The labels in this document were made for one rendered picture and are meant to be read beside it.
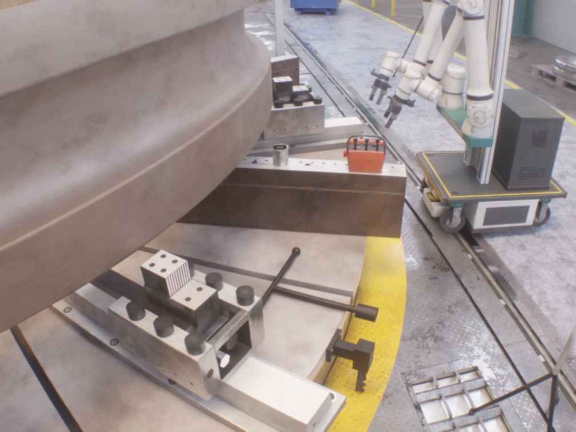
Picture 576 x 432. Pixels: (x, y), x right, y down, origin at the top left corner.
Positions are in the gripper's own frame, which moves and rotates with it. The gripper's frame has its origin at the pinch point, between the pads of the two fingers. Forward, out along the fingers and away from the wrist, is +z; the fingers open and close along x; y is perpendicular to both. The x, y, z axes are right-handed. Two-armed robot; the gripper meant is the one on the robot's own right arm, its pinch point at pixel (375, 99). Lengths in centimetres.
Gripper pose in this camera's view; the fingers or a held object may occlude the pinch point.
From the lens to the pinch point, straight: 316.2
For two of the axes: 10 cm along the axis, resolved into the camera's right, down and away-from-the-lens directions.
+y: 9.2, 2.4, 3.0
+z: -3.4, 8.8, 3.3
